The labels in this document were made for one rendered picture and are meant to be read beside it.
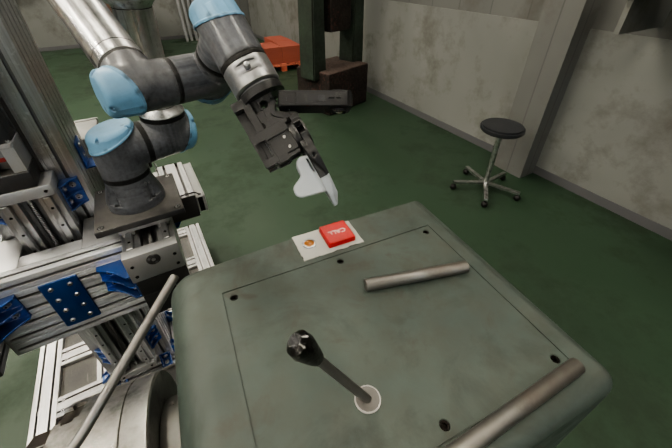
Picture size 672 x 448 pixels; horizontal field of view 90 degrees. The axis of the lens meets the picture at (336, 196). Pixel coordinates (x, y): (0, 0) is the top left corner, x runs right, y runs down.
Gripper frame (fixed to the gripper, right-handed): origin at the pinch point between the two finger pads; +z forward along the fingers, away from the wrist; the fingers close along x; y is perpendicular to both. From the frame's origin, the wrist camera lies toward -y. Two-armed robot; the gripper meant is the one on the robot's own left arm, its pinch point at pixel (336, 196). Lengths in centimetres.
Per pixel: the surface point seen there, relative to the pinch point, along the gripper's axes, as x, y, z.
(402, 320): -1.1, 0.7, 23.3
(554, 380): 10.9, -11.9, 35.9
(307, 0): -328, -121, -197
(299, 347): 16.3, 13.4, 11.3
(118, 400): 0.6, 42.3, 9.6
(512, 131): -191, -168, 35
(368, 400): 8.6, 10.9, 25.3
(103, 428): 4.7, 42.8, 10.8
